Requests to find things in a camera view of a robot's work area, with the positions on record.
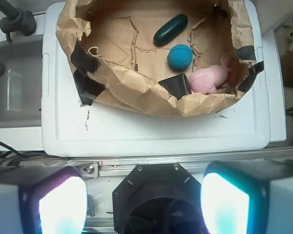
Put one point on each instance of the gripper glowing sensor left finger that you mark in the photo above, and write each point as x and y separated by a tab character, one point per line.
42	200

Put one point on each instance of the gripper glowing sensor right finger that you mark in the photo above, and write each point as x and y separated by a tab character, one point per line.
248	197

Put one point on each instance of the dark green plastic pickle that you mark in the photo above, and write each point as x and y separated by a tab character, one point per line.
170	30

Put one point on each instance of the clear plastic container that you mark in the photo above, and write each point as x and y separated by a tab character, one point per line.
21	85

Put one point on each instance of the pink plush toy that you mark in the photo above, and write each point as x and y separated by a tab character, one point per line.
206	80

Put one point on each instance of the white plastic bin lid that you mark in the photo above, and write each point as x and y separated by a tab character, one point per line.
70	128

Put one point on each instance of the blue textured ball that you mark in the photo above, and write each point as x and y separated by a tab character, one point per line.
180	57

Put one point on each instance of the crumpled brown paper bag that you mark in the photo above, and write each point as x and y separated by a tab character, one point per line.
111	43

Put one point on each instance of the aluminium frame rail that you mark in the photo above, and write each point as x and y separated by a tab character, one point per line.
121	166

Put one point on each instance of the black octagonal mount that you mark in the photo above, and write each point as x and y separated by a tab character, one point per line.
158	199

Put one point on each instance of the grey clamp mount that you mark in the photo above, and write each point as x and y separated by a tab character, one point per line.
16	20

